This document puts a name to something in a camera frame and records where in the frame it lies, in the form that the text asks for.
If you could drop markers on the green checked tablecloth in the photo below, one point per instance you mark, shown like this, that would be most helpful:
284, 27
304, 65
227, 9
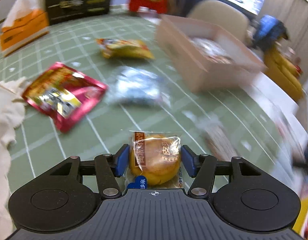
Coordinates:
251, 121

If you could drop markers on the orange-red nut snack packet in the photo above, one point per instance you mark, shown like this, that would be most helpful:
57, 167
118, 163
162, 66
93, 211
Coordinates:
212, 50

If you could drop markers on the orange tissue box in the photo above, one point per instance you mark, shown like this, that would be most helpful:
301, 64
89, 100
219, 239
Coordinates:
26, 21

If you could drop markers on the yellow guoba snack bag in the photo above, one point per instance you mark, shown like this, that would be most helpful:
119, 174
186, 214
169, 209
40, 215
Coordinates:
115, 48

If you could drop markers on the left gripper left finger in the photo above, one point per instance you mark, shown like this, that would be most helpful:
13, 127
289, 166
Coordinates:
108, 168

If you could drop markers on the yellow chair with blue cloth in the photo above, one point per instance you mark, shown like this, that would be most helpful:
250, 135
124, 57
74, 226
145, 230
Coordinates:
282, 70

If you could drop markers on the blue white clear packet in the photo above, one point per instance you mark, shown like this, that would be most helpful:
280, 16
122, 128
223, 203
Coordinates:
136, 86

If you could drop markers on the grey biscuit packet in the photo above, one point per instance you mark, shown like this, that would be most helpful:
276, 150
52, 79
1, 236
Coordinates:
216, 139

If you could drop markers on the cream cloth bag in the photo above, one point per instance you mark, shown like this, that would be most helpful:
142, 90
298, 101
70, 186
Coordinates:
12, 114

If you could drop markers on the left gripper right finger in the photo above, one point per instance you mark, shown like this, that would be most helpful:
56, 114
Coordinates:
202, 168

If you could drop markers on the packaged round bread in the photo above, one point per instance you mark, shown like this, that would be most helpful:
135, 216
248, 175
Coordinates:
154, 161

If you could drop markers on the beige chair right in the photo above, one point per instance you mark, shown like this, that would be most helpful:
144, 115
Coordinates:
223, 15

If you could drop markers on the pink cardboard box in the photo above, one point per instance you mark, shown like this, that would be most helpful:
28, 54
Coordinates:
198, 73

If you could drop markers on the red shiny snack packet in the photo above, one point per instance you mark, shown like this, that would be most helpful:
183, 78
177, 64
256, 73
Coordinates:
64, 94

